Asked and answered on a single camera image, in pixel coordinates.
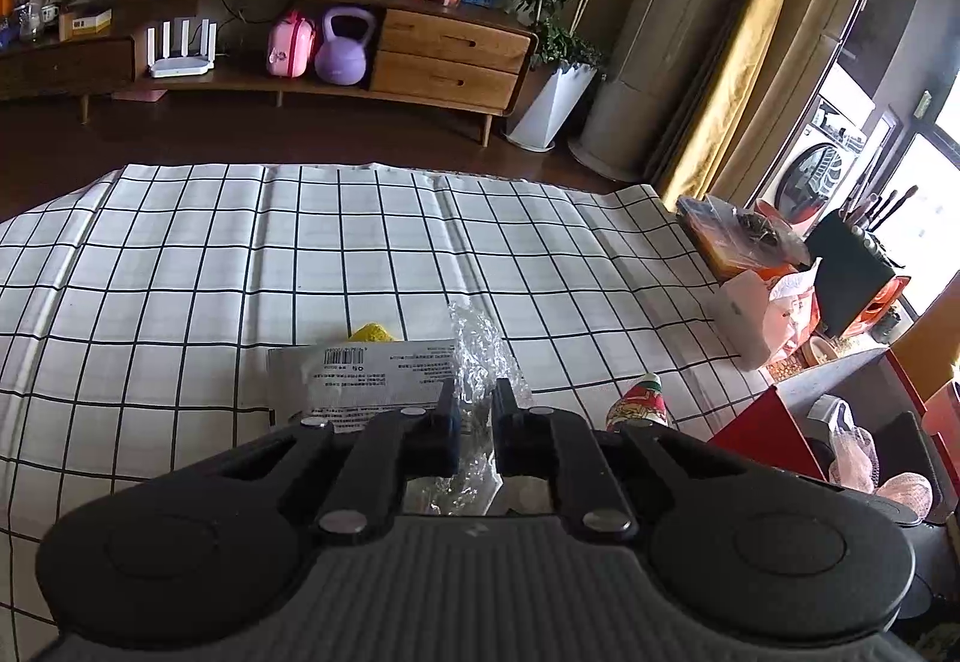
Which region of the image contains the flat yellow box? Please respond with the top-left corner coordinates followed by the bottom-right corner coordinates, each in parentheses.
top-left (58, 6), bottom-right (113, 41)

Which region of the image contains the white planter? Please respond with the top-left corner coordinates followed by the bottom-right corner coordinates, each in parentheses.
top-left (506, 62), bottom-right (599, 154)

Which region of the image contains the small ceramic bowl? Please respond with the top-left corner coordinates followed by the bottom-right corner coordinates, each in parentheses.
top-left (799, 332), bottom-right (848, 371)

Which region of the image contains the pink toy suitcase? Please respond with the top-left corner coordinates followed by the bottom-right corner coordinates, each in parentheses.
top-left (264, 8), bottom-right (320, 80)

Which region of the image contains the washing machine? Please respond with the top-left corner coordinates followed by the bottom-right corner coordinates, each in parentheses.
top-left (754, 96), bottom-right (871, 243)

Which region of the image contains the orange storage box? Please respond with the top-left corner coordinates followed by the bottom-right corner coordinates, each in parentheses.
top-left (851, 276), bottom-right (912, 341)

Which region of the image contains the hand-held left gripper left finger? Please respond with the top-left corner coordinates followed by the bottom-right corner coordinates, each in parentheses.
top-left (223, 377), bottom-right (464, 544)

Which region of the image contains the yellow curtain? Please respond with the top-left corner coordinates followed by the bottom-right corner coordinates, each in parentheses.
top-left (652, 0), bottom-right (901, 206)

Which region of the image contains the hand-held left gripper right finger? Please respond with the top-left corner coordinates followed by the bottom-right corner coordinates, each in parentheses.
top-left (491, 377), bottom-right (745, 543)

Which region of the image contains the white router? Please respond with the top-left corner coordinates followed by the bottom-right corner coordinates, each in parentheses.
top-left (146, 17), bottom-right (218, 80)

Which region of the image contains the pink bath pouf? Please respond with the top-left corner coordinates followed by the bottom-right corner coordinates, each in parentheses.
top-left (829, 426), bottom-right (935, 505)

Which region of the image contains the crinkled bubble wrap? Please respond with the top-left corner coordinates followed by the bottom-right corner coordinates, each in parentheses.
top-left (401, 300), bottom-right (560, 517)

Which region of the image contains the plastic wrapped snack tray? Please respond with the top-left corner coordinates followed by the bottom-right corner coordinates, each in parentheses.
top-left (675, 193), bottom-right (811, 281)

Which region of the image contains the black white checkered tablecloth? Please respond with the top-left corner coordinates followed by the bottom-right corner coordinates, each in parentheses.
top-left (0, 161), bottom-right (777, 633)

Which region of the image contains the red cardboard box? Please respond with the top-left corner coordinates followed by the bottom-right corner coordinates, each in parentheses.
top-left (709, 347), bottom-right (960, 528)

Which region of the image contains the pink white packet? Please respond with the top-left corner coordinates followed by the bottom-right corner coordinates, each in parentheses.
top-left (712, 261), bottom-right (822, 371)

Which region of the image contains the wooden tv stand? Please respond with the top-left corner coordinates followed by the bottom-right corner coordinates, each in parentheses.
top-left (0, 0), bottom-right (539, 146)

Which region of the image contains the dark green brush holder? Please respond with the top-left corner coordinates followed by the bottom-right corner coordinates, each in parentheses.
top-left (806, 208), bottom-right (901, 341)

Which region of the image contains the purple kettlebell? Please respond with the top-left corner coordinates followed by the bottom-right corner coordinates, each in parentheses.
top-left (313, 6), bottom-right (376, 88)

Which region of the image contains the standing air conditioner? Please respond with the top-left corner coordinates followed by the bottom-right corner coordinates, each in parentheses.
top-left (568, 0), bottom-right (758, 183)

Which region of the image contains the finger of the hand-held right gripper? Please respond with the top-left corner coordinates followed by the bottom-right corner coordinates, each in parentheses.
top-left (874, 411), bottom-right (953, 524)

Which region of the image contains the labelled plastic package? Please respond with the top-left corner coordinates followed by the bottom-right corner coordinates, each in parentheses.
top-left (268, 338), bottom-right (460, 427)

